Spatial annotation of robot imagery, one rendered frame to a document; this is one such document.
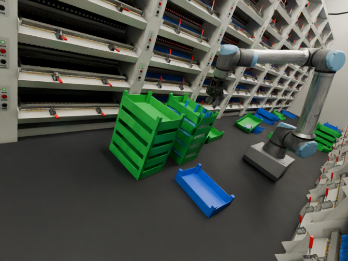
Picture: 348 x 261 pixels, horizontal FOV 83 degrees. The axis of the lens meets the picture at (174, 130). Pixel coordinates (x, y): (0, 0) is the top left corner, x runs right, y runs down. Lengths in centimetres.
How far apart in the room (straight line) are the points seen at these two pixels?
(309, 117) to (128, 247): 136
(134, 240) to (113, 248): 9
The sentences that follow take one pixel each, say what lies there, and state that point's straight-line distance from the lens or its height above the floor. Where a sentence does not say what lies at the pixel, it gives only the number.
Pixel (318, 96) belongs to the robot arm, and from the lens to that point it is 160.
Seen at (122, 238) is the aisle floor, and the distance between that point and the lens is 92.
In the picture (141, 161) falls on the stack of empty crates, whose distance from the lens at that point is 107.
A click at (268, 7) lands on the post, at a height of 127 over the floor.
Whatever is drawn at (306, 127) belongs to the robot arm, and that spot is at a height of 50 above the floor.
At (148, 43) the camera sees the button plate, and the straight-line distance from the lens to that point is 135.
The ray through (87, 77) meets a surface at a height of 36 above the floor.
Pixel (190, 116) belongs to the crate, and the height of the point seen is 34.
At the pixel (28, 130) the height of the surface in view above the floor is 4.
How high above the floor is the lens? 76
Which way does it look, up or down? 25 degrees down
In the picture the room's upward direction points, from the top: 22 degrees clockwise
